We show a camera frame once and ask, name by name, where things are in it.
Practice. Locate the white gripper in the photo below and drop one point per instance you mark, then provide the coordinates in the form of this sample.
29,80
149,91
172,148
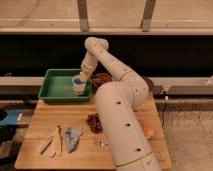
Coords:
83,75

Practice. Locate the white cup blue inside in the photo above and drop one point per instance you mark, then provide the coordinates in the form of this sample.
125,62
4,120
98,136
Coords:
78,85

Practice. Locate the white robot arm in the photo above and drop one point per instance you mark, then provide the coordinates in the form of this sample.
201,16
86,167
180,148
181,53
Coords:
115,103

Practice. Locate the green plastic tray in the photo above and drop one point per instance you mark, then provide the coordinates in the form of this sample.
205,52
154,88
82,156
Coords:
57,87

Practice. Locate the dark red bowl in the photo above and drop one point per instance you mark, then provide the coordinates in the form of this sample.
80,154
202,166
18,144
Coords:
101,78

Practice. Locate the bunch of red grapes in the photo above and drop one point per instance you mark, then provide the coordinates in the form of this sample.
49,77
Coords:
94,123

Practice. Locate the grey blue cloth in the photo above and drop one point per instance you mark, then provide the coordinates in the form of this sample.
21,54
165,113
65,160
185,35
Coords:
71,137

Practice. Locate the small metal object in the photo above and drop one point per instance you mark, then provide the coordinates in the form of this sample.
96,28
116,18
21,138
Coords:
101,143

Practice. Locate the blue object at left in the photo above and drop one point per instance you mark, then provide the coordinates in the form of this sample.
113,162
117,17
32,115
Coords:
10,117

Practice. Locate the orange fruit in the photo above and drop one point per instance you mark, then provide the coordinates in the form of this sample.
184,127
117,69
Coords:
149,133

